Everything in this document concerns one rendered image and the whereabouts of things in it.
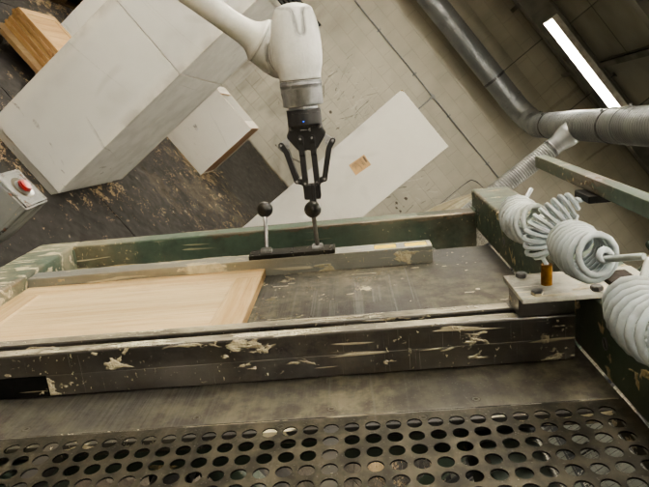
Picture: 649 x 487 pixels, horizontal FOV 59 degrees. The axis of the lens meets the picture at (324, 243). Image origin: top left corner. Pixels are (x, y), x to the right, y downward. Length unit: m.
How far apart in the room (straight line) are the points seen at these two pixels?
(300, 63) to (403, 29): 8.01
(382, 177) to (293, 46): 3.56
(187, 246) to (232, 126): 4.52
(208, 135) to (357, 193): 2.03
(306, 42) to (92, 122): 2.52
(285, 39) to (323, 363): 0.68
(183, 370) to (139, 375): 0.07
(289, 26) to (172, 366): 0.71
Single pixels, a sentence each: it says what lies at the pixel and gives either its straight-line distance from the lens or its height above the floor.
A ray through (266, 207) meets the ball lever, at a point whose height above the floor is 1.44.
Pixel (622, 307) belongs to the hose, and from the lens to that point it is 0.59.
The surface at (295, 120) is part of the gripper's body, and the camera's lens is 1.26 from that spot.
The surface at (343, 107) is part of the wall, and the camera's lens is 9.14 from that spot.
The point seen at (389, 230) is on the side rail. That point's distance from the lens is 1.55.
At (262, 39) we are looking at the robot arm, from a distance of 1.37.
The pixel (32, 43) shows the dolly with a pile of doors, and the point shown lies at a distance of 4.95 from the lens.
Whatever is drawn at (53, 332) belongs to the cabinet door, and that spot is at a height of 1.05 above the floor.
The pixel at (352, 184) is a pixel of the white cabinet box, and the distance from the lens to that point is 4.75.
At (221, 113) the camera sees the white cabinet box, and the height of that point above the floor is 0.60.
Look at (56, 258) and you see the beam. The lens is 1.66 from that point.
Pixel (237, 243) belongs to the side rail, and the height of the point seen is 1.26.
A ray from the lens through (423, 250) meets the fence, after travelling 1.32.
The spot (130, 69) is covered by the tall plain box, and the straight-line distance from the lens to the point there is 3.55.
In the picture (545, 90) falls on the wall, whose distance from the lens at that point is 9.44.
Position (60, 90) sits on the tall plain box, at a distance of 3.73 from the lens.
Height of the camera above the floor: 1.76
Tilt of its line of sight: 12 degrees down
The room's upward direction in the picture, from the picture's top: 50 degrees clockwise
